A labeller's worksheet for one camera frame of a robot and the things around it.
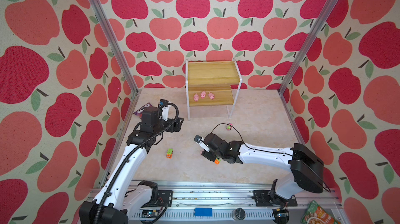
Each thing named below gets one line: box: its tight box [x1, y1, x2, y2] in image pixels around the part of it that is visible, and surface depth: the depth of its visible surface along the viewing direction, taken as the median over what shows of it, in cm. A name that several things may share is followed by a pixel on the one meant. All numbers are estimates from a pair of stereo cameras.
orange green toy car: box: [166, 147, 174, 159], surface depth 89 cm
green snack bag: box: [301, 200, 340, 224], surface depth 70 cm
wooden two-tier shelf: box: [185, 57, 243, 121], surface depth 88 cm
